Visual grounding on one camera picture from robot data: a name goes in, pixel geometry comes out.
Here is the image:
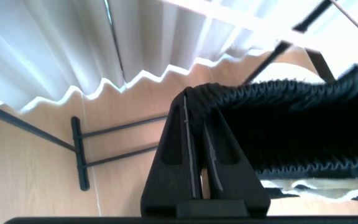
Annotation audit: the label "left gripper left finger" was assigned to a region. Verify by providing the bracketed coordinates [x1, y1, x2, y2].
[140, 88, 202, 218]

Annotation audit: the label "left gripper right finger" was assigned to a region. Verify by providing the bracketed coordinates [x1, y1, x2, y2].
[201, 116, 272, 217]

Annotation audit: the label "black shorts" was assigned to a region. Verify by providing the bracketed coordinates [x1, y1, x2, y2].
[185, 63, 358, 203]

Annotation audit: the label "black clothes rack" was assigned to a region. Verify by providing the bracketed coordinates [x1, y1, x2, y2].
[0, 0, 334, 192]

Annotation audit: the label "beige curtain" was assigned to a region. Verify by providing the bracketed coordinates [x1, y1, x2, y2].
[0, 0, 323, 113]

